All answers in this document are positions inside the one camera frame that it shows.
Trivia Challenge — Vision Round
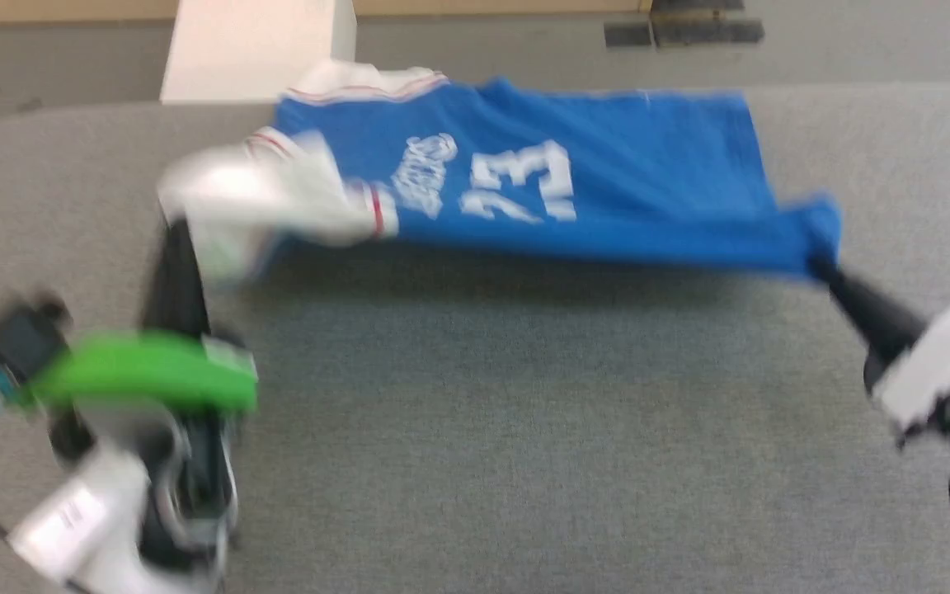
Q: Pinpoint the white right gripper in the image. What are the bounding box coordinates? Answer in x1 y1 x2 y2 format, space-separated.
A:
809 256 950 431

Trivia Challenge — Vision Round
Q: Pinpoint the grey fabric sofa seat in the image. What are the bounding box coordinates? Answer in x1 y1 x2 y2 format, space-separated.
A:
0 82 950 594

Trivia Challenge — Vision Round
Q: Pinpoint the blue and white basketball jersey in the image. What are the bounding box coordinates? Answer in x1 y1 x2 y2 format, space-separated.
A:
158 59 843 281

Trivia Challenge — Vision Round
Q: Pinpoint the white rectangular box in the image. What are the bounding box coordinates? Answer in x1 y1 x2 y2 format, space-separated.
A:
160 0 358 106

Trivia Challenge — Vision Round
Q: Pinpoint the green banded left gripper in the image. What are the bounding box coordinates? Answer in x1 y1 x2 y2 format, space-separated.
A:
28 219 260 463

